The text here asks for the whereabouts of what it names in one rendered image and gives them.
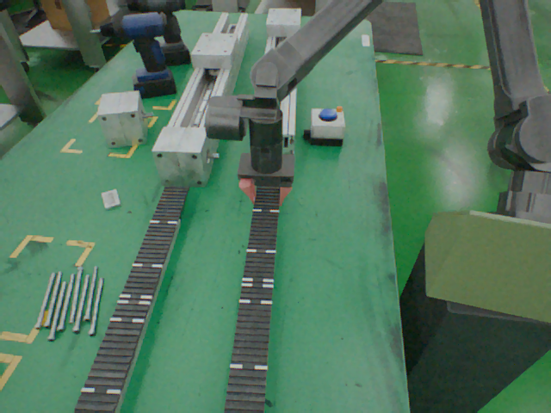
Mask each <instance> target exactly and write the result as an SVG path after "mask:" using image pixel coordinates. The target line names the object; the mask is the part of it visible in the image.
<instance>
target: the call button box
mask: <svg viewBox="0 0 551 413"><path fill-rule="evenodd" d="M321 110H323V109H312V114H311V125H310V129H304V136H307V137H310V140H311V145H317V146H343V141H344V130H345V123H344V112H342V113H338V112H337V110H336V109H333V110H334V111H335V112H336V113H337V116H336V118H333V119H322V118H321V116H320V112H321Z"/></svg>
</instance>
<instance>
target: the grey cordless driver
mask: <svg viewBox="0 0 551 413"><path fill-rule="evenodd" d="M126 7H128V10H129V11H132V12H138V13H141V14H148V13H158V14H160V13H163V14H165V15H166V19H167V22H168V27H169V32H170V33H169V34H168V35H165V34H163V38H164V40H159V41H158V42H159V45H160V46H161V48H162V50H163V53H164V56H165V61H164V62H165V65H167V66H173V65H184V64H189V63H191V58H190V53H189V49H188V47H187V45H186V43H184V42H183V40H182V38H181V35H180V33H181V29H180V27H179V21H178V19H177V16H176V14H173V12H179V11H180V9H181V10H182V11H183V10H184V9H185V2H184V0H127V4H124V5H118V8H126Z"/></svg>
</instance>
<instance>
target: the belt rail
mask: <svg viewBox="0 0 551 413"><path fill-rule="evenodd" d="M180 224H181V222H180V219H179V220H178V224H177V226H176V230H175V233H174V236H173V238H172V241H171V244H170V248H169V251H168V254H167V257H166V259H165V261H164V266H163V268H162V271H161V274H160V276H159V279H158V284H157V286H156V289H155V292H154V294H153V296H152V301H151V303H150V306H149V309H148V312H147V314H146V317H145V322H144V327H143V330H142V331H141V334H140V337H139V341H138V344H137V347H136V349H135V352H134V355H133V359H132V362H131V364H130V367H129V369H128V372H127V376H126V379H125V382H124V385H123V387H122V390H121V394H120V397H119V399H118V402H117V405H116V407H115V412H114V413H120V410H121V406H122V402H123V399H124V397H125V395H126V392H127V388H128V385H129V382H130V379H131V377H132V374H133V369H134V366H135V364H136V361H137V359H138V356H139V351H140V349H141V346H142V343H143V341H144V334H145V330H146V328H147V325H148V323H149V320H150V317H151V314H152V310H153V306H154V304H155V301H156V298H157V296H158V292H159V289H160V287H161V284H162V281H163V278H164V273H165V270H166V268H167V265H168V262H169V260H170V256H171V253H172V250H173V248H174V245H175V241H176V237H177V234H178V229H179V226H180Z"/></svg>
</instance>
